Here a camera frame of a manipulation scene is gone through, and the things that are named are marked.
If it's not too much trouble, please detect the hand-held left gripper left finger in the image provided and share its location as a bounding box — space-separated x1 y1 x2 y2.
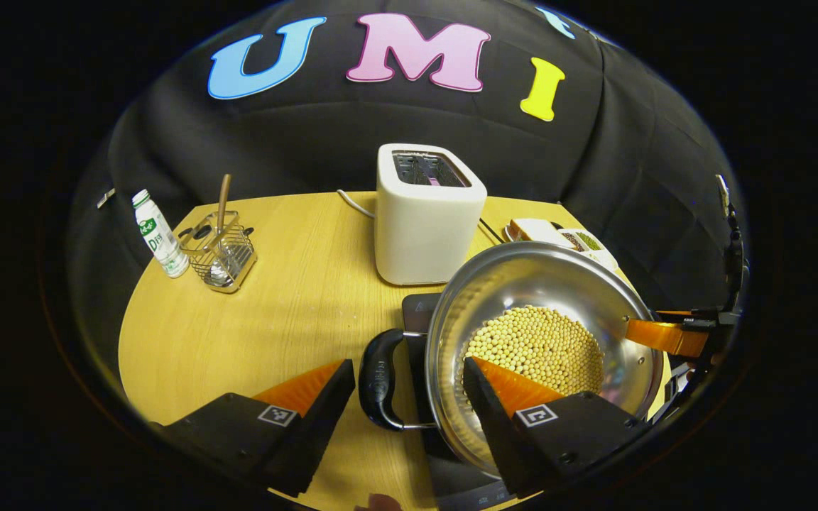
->
148 358 357 498

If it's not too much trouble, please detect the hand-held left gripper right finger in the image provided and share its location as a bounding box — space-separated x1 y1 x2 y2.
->
462 355 649 499

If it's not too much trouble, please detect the stainless steel pot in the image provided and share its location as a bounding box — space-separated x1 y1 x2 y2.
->
357 241 667 480

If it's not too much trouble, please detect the black induction cooktop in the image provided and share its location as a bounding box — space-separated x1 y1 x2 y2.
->
401 292 518 511

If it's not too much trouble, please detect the pile of soybeans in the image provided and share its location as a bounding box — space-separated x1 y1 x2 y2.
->
464 305 605 398

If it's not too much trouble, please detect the divided dish of beans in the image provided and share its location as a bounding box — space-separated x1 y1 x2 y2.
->
558 229 620 272

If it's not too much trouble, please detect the white toaster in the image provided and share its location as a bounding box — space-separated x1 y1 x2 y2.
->
375 143 488 287

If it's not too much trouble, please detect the white drink bottle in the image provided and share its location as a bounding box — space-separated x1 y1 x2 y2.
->
131 189 190 279

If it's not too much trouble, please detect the black backdrop cloth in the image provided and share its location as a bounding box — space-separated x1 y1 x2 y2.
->
65 0 748 427

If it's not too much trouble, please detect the wire utensil basket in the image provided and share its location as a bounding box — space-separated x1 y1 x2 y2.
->
180 211 258 295

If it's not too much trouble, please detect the white toaster cable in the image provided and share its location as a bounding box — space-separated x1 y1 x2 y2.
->
336 188 378 220

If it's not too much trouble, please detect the wooden handled spoon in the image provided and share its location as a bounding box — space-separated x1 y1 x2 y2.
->
212 174 233 279

